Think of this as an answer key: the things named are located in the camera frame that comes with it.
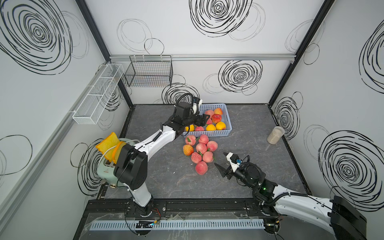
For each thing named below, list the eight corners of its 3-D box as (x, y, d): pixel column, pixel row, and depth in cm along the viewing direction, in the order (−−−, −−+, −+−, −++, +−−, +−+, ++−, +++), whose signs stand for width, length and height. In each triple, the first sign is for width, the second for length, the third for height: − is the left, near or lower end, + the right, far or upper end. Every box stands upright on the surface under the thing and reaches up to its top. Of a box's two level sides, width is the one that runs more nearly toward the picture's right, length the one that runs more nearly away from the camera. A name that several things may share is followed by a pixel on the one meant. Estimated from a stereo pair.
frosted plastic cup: (268, 144, 100) (276, 134, 91) (265, 135, 104) (272, 126, 95) (278, 144, 100) (286, 134, 91) (274, 135, 104) (282, 126, 95)
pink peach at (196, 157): (189, 159, 92) (189, 156, 89) (194, 153, 95) (194, 150, 91) (197, 165, 90) (197, 162, 86) (202, 159, 92) (202, 156, 89)
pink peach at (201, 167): (193, 170, 88) (193, 167, 84) (200, 162, 91) (200, 158, 87) (202, 177, 86) (202, 174, 81) (208, 169, 89) (209, 165, 84)
